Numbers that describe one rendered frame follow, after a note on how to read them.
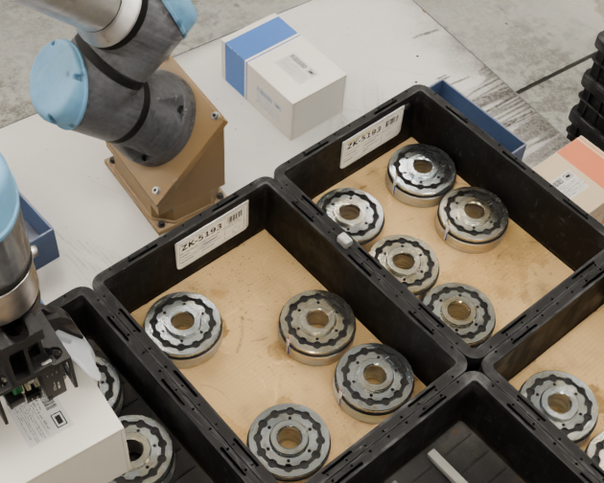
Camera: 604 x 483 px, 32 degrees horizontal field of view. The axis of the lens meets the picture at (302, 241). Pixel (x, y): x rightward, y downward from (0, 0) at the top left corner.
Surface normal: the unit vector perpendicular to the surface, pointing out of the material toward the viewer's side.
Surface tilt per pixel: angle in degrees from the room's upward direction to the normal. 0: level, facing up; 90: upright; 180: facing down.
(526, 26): 0
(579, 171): 0
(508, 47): 0
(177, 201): 90
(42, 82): 52
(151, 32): 88
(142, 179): 44
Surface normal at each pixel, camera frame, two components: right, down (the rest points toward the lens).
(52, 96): -0.62, -0.05
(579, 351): 0.05, -0.61
